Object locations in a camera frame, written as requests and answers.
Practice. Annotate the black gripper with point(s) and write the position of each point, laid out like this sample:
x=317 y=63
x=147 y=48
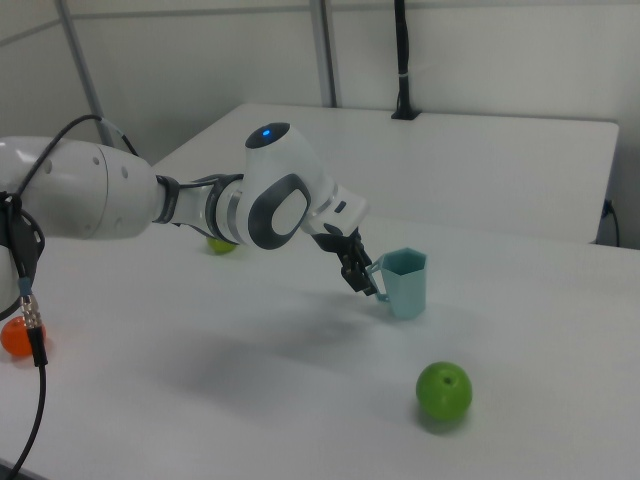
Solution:
x=340 y=242

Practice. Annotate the light blue hexagonal mug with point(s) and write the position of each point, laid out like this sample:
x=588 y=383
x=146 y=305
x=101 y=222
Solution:
x=407 y=285

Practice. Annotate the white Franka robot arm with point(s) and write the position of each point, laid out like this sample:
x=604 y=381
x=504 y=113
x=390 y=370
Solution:
x=280 y=180

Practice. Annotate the green apple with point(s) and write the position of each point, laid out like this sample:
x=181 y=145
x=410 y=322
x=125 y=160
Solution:
x=444 y=390

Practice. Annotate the white side table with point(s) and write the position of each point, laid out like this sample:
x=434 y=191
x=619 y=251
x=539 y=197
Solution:
x=450 y=165

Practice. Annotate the green pear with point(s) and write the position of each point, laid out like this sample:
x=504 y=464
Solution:
x=220 y=246

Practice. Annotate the orange tangerine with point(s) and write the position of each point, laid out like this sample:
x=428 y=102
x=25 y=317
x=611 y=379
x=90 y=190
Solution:
x=12 y=341

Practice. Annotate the black camera pole with base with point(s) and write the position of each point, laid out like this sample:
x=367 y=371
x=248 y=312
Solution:
x=403 y=60

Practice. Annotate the upright aluminium partition post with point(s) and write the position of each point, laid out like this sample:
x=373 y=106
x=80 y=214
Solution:
x=327 y=50

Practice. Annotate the slanted aluminium partition post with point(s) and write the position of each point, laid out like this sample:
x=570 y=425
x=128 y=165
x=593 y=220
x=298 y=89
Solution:
x=82 y=70

